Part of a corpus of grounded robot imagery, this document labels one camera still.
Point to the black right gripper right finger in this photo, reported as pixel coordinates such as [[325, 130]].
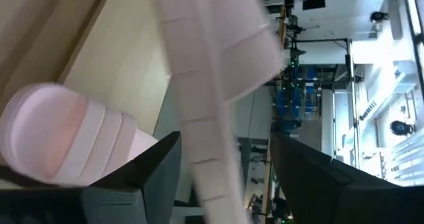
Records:
[[331, 197]]

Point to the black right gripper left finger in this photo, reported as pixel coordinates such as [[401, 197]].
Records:
[[99, 204]]

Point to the pink rubber slide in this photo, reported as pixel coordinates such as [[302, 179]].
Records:
[[59, 134], [212, 51]]

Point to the black ceiling spotlight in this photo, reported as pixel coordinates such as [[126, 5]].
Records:
[[379, 17], [401, 128]]

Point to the wooden shelf with black frame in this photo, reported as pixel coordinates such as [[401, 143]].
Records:
[[119, 51]]

